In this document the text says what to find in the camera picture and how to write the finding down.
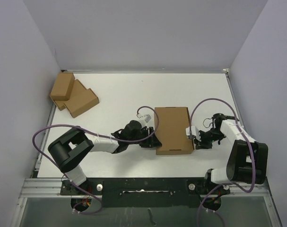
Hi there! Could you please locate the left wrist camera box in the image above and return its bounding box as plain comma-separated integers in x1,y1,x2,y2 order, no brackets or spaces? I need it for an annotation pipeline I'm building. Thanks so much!
137,113,151,126

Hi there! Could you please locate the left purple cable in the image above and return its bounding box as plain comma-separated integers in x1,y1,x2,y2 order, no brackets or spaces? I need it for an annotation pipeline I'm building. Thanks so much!
32,106,161,215

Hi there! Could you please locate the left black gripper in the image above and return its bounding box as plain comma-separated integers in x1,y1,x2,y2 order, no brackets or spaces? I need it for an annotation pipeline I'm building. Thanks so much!
128,126,161,148

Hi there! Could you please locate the aluminium frame rail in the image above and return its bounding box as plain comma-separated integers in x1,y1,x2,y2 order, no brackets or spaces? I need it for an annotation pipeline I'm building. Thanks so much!
19,178,62,198

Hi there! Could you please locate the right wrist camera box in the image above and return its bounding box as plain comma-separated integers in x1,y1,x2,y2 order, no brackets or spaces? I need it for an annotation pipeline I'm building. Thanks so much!
185,125,199,140

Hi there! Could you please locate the flat cardboard piece underneath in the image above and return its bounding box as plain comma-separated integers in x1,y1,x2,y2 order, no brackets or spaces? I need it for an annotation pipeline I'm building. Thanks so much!
51,79,87,111

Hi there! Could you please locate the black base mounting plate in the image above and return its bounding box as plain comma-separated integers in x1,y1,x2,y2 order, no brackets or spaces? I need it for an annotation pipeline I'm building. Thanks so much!
60,177,230,209

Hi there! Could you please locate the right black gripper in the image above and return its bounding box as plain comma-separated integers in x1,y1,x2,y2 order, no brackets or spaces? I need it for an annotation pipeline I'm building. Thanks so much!
193,129,226,150

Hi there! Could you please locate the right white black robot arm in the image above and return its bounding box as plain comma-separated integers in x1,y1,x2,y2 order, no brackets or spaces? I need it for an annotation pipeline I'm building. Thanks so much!
186,113,268,193

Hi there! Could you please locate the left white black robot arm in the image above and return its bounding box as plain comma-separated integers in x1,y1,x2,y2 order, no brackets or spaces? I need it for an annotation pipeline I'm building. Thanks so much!
48,120,162,194

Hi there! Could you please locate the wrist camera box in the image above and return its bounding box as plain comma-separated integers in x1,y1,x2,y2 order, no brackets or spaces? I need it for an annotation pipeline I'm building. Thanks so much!
185,125,199,140
137,113,151,126

